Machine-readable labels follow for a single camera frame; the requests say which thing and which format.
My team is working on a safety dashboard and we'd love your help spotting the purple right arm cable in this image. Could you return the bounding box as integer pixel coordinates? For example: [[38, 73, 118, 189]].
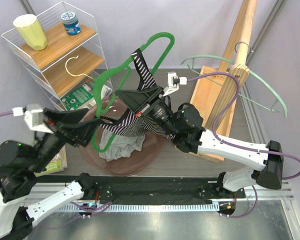
[[186, 72, 300, 181]]

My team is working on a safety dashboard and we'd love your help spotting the pink translucent basin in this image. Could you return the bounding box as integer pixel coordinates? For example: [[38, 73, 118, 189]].
[[76, 97, 166, 177]]

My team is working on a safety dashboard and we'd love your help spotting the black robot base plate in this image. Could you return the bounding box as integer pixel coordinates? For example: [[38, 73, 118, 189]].
[[37, 174, 246, 205]]

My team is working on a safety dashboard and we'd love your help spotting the wooden clothes rack stand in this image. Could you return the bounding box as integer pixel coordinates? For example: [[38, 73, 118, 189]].
[[174, 0, 260, 164]]

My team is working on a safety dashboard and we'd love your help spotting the yellow faceted cup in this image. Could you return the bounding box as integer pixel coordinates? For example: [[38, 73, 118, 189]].
[[12, 14, 48, 51]]

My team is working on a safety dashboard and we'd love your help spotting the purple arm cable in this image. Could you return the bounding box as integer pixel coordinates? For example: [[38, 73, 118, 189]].
[[0, 111, 15, 121], [186, 72, 300, 181]]

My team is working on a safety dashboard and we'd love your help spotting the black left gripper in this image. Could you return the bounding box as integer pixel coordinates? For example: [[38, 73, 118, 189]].
[[29, 106, 103, 172]]

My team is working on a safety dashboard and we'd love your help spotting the green book on table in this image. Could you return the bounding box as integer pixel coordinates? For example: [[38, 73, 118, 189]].
[[34, 146, 68, 177]]

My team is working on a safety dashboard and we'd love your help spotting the white wire shelf unit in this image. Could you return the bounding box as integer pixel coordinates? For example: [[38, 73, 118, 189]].
[[1, 1, 108, 111]]

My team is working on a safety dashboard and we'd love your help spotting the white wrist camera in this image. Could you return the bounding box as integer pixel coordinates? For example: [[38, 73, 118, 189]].
[[163, 71, 188, 97], [12, 104, 53, 134]]

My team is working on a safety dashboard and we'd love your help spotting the black white striped top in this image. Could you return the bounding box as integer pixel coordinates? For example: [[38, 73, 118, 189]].
[[100, 48, 175, 140]]

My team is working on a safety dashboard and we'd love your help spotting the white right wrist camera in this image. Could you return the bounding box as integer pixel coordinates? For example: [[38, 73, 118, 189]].
[[163, 71, 188, 97]]

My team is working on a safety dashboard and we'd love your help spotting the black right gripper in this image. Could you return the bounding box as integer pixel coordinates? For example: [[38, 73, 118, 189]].
[[116, 84, 180, 137]]

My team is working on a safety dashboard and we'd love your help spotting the blue lidded jar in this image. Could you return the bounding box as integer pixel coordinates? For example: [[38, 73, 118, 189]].
[[60, 11, 82, 36]]

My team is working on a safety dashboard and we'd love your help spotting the mint green clothes hanger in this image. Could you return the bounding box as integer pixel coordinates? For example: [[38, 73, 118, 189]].
[[181, 54, 288, 119]]

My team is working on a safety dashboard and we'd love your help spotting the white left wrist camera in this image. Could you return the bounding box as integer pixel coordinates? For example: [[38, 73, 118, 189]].
[[12, 104, 53, 134]]

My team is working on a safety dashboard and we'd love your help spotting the grey tank top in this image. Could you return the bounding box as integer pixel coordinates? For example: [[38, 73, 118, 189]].
[[99, 135, 146, 162]]

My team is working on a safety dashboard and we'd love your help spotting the green book on shelf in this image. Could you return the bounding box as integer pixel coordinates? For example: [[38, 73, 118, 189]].
[[60, 84, 94, 111]]

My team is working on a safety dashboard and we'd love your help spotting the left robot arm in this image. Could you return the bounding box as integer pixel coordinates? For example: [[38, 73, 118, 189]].
[[0, 104, 103, 240]]

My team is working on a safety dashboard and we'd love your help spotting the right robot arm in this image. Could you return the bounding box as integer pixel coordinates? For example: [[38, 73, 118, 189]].
[[115, 86, 284, 198]]

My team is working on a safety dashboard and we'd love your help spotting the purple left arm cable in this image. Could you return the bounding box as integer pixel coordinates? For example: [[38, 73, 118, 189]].
[[0, 111, 15, 121]]

